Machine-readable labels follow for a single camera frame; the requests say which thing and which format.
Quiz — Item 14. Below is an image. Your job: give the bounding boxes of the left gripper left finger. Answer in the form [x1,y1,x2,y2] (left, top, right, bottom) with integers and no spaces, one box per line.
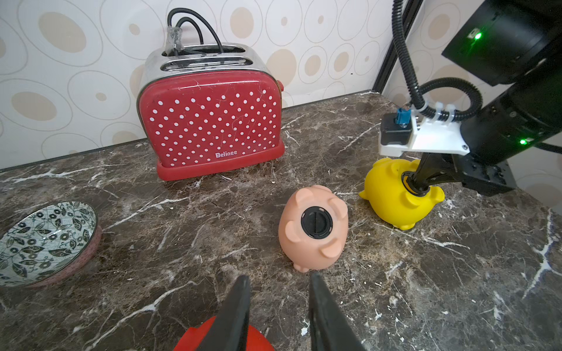
[197,275,251,351]

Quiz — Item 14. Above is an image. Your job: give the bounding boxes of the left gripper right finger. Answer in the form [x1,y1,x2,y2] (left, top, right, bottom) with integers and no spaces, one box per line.
[309,272,364,351]

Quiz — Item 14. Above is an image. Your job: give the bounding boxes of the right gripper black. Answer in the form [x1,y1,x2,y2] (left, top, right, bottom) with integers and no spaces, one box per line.
[412,153,518,197]

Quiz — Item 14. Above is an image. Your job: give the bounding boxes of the black plug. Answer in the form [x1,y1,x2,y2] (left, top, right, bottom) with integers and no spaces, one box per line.
[301,206,333,240]
[401,171,430,197]

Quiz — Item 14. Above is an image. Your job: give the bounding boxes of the red piggy bank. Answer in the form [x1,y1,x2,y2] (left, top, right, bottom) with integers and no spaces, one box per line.
[174,316,275,351]

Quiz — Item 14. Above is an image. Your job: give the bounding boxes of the yellow piggy bank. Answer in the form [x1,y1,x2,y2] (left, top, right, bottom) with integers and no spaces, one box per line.
[359,158,445,230]

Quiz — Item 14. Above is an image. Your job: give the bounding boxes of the pink piggy bank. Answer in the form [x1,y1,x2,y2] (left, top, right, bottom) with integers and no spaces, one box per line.
[278,185,349,273]

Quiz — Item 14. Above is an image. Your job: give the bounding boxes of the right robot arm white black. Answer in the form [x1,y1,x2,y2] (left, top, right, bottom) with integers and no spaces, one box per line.
[381,1,561,197]

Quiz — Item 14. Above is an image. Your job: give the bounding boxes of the patterned ceramic bowl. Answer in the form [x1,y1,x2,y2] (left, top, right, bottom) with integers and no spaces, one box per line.
[1,201,102,288]

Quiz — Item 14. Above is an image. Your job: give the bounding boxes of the red polka dot toaster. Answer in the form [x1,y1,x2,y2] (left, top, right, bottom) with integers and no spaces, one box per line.
[137,43,285,181]

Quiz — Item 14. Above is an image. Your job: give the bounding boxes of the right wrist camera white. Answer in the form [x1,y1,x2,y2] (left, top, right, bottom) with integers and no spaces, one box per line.
[379,102,470,158]

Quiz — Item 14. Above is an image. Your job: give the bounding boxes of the black toaster cable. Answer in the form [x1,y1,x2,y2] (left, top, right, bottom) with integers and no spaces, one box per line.
[164,7,225,57]

